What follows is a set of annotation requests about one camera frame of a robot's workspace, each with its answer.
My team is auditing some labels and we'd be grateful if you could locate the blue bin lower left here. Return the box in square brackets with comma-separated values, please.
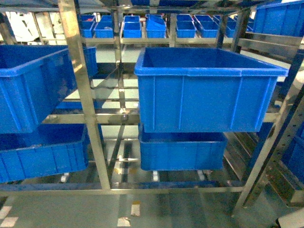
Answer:
[0, 124, 89, 183]

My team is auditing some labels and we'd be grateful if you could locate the large blue bin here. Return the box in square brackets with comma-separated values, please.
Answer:
[134, 47, 288, 133]
[0, 45, 98, 134]

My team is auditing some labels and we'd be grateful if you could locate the large blue bin centre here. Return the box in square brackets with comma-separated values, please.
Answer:
[134, 47, 288, 133]

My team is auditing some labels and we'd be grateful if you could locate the large blue bin left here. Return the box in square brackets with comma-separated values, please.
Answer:
[0, 45, 98, 134]

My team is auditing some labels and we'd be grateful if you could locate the blue bin upper right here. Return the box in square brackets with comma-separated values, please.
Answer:
[253, 0, 304, 37]

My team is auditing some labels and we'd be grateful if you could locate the stainless steel rack frame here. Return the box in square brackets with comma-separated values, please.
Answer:
[0, 0, 304, 211]

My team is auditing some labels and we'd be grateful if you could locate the blue bin lower centre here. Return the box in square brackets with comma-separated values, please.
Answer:
[138, 124, 228, 171]

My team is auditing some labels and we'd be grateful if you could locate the small blue bin on shelf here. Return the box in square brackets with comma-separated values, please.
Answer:
[80, 15, 96, 38]
[176, 14, 197, 38]
[193, 15, 219, 38]
[146, 14, 167, 38]
[123, 15, 142, 38]
[94, 15, 114, 38]

